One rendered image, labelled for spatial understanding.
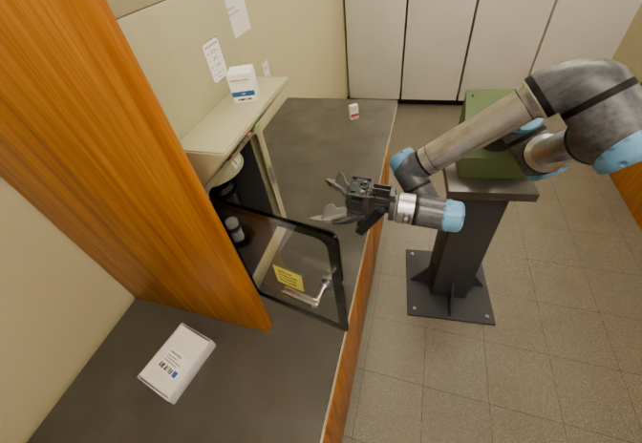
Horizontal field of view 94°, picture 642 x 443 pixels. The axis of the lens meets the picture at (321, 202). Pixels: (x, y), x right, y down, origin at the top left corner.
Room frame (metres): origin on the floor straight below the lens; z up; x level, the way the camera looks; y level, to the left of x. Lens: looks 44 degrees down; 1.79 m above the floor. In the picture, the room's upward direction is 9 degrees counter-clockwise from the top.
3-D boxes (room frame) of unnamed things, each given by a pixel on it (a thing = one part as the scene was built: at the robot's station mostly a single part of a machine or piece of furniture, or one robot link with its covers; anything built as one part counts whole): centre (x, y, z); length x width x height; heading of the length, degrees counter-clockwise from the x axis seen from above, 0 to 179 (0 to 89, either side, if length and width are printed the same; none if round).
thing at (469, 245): (0.93, -0.70, 0.45); 0.48 x 0.48 x 0.90; 73
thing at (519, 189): (0.93, -0.70, 0.92); 0.32 x 0.32 x 0.04; 73
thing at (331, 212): (0.50, -0.01, 1.26); 0.09 x 0.03 x 0.06; 103
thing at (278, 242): (0.41, 0.11, 1.19); 0.30 x 0.01 x 0.40; 58
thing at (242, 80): (0.66, 0.12, 1.54); 0.05 x 0.05 x 0.06; 86
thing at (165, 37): (0.68, 0.31, 1.33); 0.32 x 0.25 x 0.77; 158
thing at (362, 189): (0.52, -0.12, 1.26); 0.12 x 0.08 x 0.09; 67
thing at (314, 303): (0.34, 0.06, 1.20); 0.10 x 0.05 x 0.03; 58
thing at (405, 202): (0.49, -0.19, 1.25); 0.08 x 0.05 x 0.08; 157
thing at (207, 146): (0.61, 0.14, 1.46); 0.32 x 0.11 x 0.10; 158
